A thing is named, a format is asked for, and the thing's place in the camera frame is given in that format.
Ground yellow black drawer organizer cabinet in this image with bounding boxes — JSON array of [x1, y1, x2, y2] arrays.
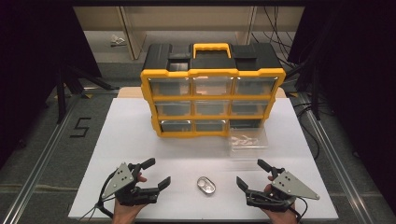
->
[[139, 42, 287, 139]]

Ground oval silver metal tin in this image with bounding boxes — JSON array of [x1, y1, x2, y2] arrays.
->
[[196, 175, 217, 197]]

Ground bundle of black cables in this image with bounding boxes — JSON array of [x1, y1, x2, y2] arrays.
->
[[250, 6, 301, 68]]

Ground dark curtain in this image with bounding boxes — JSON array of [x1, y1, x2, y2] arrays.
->
[[0, 0, 103, 171], [287, 0, 396, 190]]

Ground clear plastic drawer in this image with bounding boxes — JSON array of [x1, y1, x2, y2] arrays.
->
[[228, 126, 271, 161]]

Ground person's left hand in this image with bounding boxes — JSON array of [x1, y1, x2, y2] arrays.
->
[[112, 174, 148, 224]]

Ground light wooden furniture frame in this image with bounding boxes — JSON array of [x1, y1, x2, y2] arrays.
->
[[73, 6, 305, 61]]

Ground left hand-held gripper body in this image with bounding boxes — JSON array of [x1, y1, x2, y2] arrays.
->
[[101, 161, 161, 207]]

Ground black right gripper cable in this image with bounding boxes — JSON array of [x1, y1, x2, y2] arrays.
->
[[289, 196, 310, 224]]

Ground small white parts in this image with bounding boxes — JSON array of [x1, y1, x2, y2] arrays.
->
[[233, 135, 260, 147]]

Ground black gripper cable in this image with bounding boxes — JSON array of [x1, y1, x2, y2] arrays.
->
[[289, 196, 310, 224], [78, 169, 126, 222]]

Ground aluminium floor rail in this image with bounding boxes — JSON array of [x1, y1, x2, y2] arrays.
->
[[0, 89, 87, 224], [297, 92, 376, 224]]

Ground person's right hand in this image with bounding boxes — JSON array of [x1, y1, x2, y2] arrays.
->
[[262, 175, 299, 224]]

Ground crumpled white object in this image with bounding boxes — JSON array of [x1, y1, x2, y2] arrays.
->
[[109, 34, 128, 48]]

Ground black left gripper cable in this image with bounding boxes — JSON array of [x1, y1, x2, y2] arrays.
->
[[78, 169, 126, 222]]

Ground black floor cable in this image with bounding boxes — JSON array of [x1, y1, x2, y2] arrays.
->
[[293, 102, 322, 161]]

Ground black metal stand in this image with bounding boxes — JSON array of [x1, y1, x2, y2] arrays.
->
[[285, 59, 332, 121], [55, 61, 120, 125]]

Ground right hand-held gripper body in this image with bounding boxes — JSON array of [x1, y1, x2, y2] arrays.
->
[[245, 167, 321, 214]]

